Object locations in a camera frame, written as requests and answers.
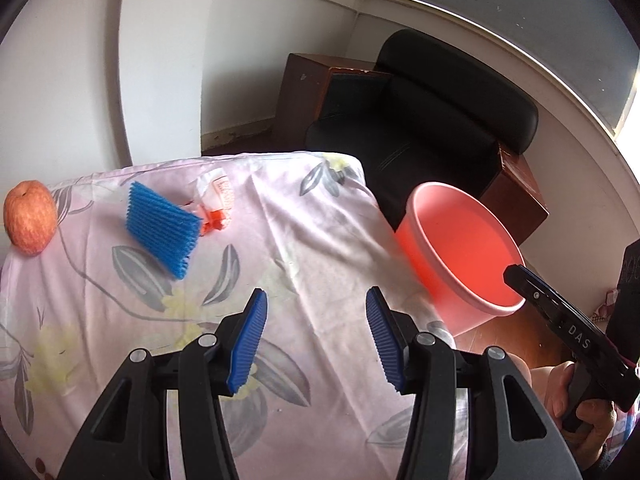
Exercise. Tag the black leather armchair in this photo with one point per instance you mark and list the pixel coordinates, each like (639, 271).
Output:
(425, 110)

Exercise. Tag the pink checked bag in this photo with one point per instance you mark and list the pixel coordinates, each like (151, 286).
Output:
(607, 302)

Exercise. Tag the checked cloth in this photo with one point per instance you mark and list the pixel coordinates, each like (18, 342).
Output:
(627, 422)

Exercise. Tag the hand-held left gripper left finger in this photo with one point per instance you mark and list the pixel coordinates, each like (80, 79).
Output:
(247, 340)

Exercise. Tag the pink plastic bucket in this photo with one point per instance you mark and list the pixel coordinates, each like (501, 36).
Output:
(450, 240)

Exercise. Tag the person's right hand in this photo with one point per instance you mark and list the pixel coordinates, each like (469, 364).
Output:
(555, 390)

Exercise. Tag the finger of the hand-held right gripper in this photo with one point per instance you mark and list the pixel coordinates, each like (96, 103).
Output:
(530, 290)

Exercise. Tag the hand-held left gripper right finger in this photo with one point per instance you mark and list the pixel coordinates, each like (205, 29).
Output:
(385, 340)

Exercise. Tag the white and red wrapper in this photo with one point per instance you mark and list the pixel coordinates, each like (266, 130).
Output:
(220, 190)

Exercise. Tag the brown wooden side cabinet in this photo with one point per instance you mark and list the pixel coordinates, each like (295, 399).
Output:
(300, 95)

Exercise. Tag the red apple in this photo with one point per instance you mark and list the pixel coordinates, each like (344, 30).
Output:
(30, 217)

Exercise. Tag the blue foam fruit net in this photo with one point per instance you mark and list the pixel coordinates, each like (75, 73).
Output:
(160, 225)

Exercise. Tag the grey roller blind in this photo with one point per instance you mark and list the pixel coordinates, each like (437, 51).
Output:
(500, 10)

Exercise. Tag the pink floral bedsheet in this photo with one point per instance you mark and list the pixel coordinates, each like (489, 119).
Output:
(300, 240)

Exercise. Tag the orange-red plastic scrap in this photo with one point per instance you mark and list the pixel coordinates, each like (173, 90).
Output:
(215, 217)

